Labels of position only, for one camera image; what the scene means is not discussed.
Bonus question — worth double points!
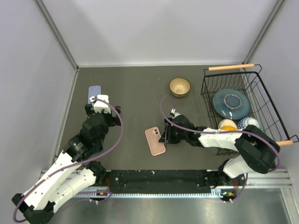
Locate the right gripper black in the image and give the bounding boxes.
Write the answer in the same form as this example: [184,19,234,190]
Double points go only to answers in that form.
[159,122,188,144]

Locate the pink phone case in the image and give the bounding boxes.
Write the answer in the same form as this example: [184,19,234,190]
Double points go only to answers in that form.
[145,127,166,156]

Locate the lavender phone case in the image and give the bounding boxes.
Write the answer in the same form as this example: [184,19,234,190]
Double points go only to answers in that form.
[88,85,101,104]

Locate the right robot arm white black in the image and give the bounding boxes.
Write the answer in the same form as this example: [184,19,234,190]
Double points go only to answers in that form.
[159,112,280,185]

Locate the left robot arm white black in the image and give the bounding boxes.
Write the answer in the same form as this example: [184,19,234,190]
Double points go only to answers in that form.
[12,101,123,224]

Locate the tan ceramic bowl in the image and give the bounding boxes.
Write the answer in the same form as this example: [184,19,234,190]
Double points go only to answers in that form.
[169,77,191,98]

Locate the yellow bowl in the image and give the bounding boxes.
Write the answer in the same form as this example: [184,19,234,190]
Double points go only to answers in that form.
[218,119,238,131]

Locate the blue ceramic plate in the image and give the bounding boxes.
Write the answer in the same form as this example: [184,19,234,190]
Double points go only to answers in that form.
[213,88,251,120]

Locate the blue white patterned bowl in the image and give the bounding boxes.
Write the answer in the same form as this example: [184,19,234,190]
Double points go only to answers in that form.
[237,117,261,129]

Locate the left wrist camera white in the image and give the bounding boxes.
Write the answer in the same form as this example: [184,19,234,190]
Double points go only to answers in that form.
[89,94,111,114]

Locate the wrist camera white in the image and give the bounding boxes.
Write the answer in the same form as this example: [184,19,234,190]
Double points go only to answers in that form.
[170,108,181,119]
[89,94,111,114]

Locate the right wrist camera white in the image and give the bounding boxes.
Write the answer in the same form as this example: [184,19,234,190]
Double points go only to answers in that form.
[170,108,181,119]

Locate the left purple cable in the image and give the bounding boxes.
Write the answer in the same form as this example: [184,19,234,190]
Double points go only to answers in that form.
[13,98,124,222]

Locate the purple cable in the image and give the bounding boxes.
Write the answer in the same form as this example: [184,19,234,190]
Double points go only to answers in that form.
[160,95,282,172]
[13,98,124,222]

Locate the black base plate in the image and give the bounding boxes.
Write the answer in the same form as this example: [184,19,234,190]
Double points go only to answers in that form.
[98,170,219,194]

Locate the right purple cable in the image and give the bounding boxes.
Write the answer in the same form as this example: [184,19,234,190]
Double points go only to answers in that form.
[160,95,282,172]

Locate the aluminium rail frame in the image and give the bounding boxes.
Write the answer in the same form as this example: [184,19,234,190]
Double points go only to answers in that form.
[45,167,291,217]

